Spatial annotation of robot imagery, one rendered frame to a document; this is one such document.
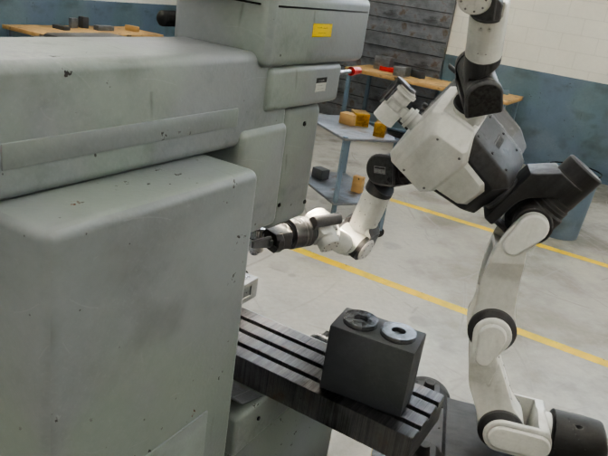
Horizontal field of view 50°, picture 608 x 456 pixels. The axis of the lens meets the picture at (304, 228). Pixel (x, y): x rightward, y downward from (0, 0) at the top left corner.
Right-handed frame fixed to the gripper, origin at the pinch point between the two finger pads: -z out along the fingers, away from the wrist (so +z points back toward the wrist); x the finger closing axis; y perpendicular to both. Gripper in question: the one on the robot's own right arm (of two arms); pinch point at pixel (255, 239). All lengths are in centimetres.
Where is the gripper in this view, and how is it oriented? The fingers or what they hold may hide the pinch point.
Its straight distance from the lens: 180.2
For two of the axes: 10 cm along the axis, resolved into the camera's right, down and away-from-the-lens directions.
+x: 5.9, 3.6, -7.2
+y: -1.2, 9.2, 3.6
